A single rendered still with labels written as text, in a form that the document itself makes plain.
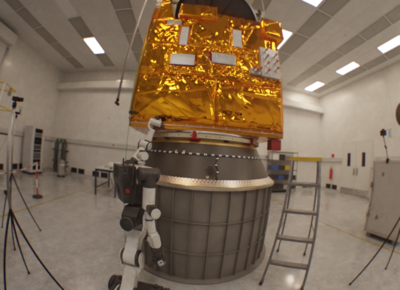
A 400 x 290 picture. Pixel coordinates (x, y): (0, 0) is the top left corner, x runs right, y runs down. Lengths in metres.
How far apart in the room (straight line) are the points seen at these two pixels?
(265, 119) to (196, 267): 1.93
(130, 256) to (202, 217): 0.81
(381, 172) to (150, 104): 4.04
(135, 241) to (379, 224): 3.90
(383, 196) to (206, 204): 3.28
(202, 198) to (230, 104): 1.13
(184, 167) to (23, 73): 8.15
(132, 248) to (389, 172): 3.95
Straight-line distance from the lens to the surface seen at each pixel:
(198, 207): 1.78
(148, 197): 1.21
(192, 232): 1.88
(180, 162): 1.86
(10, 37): 8.17
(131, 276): 1.57
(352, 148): 9.12
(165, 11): 2.98
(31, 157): 8.29
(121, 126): 8.07
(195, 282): 2.17
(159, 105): 2.06
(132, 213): 1.36
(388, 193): 3.84
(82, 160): 8.90
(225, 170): 1.85
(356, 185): 8.93
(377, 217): 4.00
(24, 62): 8.91
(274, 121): 2.28
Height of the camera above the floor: 1.46
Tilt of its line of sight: 5 degrees up
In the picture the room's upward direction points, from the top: 4 degrees clockwise
